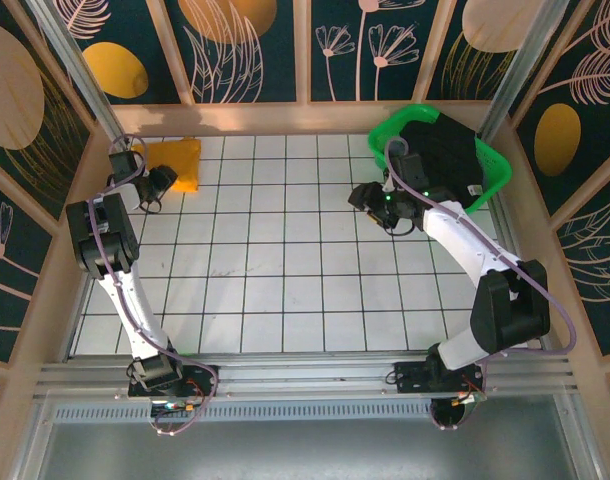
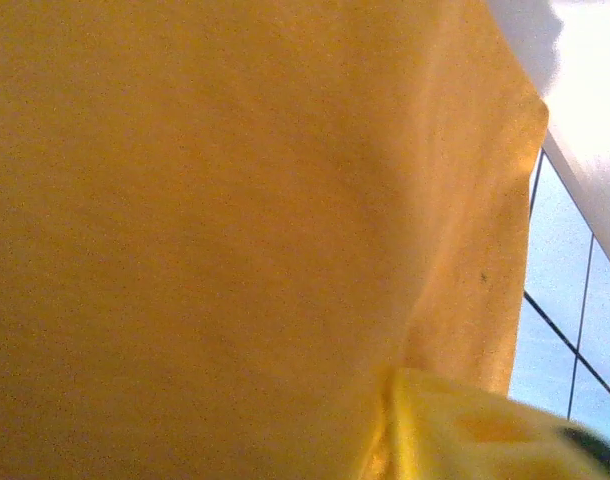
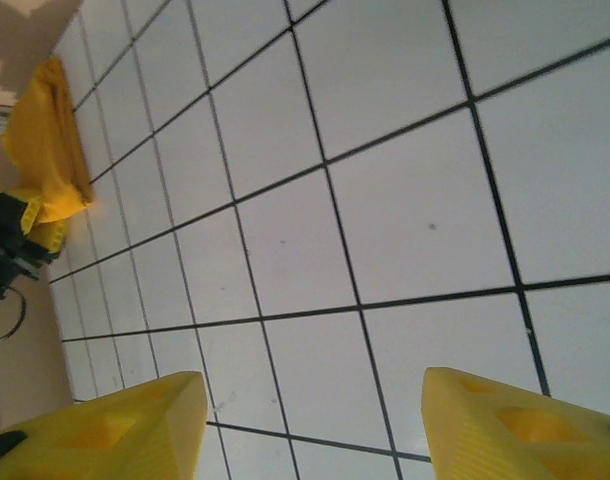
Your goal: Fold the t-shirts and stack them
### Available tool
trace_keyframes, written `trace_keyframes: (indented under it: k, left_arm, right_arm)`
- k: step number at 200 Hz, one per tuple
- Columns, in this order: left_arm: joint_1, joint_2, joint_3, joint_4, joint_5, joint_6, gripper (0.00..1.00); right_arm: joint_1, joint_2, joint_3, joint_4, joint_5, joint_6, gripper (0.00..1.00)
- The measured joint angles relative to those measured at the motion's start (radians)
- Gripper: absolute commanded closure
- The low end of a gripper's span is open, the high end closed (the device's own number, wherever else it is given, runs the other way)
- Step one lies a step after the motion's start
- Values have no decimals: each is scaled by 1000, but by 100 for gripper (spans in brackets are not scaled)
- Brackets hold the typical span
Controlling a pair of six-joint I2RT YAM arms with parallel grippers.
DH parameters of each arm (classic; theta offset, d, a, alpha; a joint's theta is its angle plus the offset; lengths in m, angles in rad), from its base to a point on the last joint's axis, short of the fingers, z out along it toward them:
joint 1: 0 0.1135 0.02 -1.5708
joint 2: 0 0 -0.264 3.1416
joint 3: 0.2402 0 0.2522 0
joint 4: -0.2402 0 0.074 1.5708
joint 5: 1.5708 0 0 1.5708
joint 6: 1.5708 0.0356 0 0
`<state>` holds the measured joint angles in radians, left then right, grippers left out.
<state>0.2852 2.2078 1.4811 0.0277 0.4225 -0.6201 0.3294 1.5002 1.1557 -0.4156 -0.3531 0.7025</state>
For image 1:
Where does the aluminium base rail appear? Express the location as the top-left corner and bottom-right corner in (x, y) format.
(32, 352), (581, 401)

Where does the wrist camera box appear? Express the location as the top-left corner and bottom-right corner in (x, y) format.
(347, 180), (394, 213)
(144, 166), (180, 195)

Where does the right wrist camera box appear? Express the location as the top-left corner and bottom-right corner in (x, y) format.
(347, 180), (394, 213)

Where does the orange t-shirt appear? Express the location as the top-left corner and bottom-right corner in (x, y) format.
(143, 137), (203, 194)

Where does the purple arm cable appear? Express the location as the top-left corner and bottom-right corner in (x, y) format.
(383, 136), (580, 432)
(87, 132), (221, 437)

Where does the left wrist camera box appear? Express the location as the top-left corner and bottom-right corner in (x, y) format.
(144, 166), (180, 195)

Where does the black t-shirt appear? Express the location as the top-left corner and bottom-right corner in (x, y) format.
(399, 114), (487, 212)

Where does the aluminium frame post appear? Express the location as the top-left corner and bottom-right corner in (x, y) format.
(476, 0), (572, 147)
(26, 0), (133, 152)

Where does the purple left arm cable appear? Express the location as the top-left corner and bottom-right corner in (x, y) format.
(87, 132), (221, 437)

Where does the green plastic basket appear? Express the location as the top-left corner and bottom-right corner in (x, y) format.
(367, 103), (514, 215)

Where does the grey metal sheet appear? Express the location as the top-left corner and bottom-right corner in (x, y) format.
(34, 394), (597, 480)

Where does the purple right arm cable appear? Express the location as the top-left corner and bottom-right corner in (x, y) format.
(383, 136), (580, 432)

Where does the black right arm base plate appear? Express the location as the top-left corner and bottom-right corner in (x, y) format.
(386, 359), (486, 397)

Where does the grey slotted cable duct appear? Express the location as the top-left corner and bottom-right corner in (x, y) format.
(52, 403), (436, 423)

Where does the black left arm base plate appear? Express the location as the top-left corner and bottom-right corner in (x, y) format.
(127, 363), (222, 400)

